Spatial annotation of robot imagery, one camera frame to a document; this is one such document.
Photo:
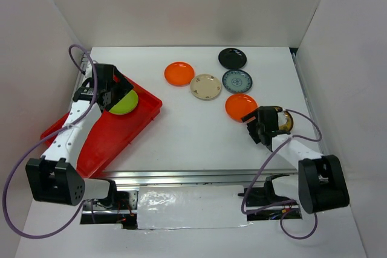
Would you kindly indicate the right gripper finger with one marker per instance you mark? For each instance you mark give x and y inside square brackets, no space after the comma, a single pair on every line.
[253,132]
[250,116]

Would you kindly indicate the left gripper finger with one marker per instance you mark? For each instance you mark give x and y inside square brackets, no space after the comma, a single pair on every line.
[116,97]
[122,84]

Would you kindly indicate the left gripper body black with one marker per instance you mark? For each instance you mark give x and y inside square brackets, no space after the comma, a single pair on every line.
[115,89]

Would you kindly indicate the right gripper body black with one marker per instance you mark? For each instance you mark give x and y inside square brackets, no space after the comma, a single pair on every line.
[259,127]

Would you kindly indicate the green plate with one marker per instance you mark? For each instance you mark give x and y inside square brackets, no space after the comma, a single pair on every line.
[126,105]

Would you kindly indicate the orange plate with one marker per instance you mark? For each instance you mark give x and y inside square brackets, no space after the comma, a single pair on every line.
[179,73]
[238,106]

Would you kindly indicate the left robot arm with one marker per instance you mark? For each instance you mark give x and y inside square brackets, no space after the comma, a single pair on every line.
[53,177]

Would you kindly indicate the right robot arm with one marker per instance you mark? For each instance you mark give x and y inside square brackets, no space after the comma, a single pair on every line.
[319,184]

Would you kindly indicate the yellow brown patterned plate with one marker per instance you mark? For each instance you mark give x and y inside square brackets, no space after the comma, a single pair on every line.
[284,119]

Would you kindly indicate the blue white patterned plate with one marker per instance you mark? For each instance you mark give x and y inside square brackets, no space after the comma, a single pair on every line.
[237,81]

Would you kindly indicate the beige plate with motifs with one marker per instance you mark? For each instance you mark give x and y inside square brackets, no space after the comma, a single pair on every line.
[205,86]

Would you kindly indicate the black plate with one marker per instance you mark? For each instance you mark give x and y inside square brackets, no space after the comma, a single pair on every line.
[232,58]

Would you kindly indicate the white foil cover sheet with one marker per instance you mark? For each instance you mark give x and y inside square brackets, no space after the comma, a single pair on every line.
[190,207]

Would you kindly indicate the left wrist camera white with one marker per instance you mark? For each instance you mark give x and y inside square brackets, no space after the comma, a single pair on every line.
[88,70]

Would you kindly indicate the aluminium rail front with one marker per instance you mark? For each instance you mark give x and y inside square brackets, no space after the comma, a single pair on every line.
[180,178]

